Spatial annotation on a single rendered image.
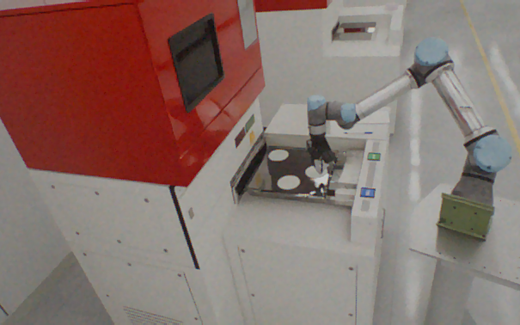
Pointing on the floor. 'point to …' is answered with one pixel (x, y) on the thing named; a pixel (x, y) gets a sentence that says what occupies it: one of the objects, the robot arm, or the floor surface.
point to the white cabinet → (305, 281)
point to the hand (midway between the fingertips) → (321, 172)
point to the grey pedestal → (450, 298)
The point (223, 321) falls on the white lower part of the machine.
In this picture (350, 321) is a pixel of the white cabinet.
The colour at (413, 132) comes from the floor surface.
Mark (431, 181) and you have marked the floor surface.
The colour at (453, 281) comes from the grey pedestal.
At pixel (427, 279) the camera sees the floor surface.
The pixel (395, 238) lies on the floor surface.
